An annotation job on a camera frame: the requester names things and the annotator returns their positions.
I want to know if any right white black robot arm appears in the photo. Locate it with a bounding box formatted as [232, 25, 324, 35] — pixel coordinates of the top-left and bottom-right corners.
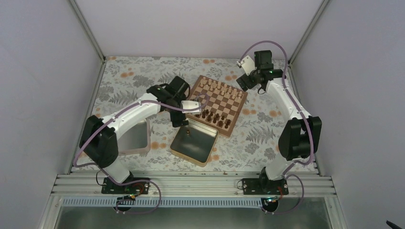
[236, 50, 322, 194]

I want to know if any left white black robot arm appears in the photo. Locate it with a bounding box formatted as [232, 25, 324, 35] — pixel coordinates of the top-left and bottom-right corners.
[78, 76, 190, 193]

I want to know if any row of light chess pieces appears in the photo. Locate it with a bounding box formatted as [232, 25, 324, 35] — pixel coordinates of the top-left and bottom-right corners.
[195, 75, 247, 101]

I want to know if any gold tin with dark pieces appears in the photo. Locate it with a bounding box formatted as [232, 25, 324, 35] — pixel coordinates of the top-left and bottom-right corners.
[170, 119, 219, 167]

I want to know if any floral patterned table mat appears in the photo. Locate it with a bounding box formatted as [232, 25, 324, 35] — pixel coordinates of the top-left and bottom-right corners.
[74, 57, 317, 173]

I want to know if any wooden chessboard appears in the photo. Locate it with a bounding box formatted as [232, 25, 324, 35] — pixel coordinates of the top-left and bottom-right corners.
[186, 76, 247, 138]

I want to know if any empty silver tin lid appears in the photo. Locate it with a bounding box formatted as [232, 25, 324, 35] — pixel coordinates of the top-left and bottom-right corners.
[118, 119, 151, 156]

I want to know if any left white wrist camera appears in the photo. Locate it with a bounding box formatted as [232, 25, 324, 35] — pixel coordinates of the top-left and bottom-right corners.
[181, 100, 202, 115]

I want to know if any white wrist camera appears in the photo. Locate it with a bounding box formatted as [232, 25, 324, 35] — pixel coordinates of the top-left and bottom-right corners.
[237, 55, 256, 76]
[181, 100, 202, 115]

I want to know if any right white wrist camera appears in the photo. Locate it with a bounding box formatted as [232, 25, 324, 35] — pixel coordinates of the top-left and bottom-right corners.
[237, 55, 256, 76]

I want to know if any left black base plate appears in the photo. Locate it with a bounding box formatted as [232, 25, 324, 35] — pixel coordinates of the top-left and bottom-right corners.
[101, 177, 150, 196]

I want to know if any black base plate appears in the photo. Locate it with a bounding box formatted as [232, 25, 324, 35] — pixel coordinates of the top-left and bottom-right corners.
[101, 177, 150, 196]
[241, 178, 289, 195]

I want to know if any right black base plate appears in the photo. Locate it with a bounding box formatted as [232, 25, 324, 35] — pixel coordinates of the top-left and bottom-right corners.
[241, 178, 289, 195]

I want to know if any aluminium rail frame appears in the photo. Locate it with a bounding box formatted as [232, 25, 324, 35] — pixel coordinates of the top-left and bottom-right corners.
[51, 171, 337, 198]

